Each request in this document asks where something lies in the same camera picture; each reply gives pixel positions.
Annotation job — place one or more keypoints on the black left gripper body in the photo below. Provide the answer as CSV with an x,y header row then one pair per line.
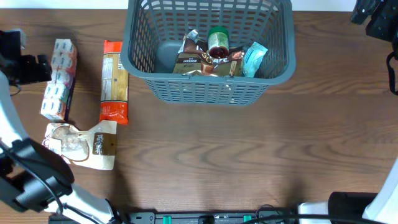
x,y
35,66

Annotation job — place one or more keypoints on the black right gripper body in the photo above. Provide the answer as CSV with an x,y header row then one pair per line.
x,y
363,11

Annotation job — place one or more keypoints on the tissue pack multipack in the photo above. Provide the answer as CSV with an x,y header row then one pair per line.
x,y
59,90

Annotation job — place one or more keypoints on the red spaghetti packet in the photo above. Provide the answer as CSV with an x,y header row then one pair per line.
x,y
114,85

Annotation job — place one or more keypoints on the snack bag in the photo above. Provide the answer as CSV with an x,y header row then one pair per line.
x,y
94,148

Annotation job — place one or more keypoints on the teal wipes packet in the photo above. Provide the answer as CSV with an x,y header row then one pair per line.
x,y
253,59

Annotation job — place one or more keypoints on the green lid jar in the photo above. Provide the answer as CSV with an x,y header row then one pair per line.
x,y
218,42

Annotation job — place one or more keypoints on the gold coffee bag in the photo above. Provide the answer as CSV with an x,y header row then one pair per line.
x,y
193,59

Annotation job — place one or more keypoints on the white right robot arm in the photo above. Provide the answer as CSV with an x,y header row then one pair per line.
x,y
381,207

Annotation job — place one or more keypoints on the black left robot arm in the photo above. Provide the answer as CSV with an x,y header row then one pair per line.
x,y
33,177

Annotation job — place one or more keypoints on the grey plastic basket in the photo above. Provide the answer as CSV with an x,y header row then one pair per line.
x,y
154,31

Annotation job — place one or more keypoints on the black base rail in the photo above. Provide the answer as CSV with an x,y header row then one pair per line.
x,y
198,218

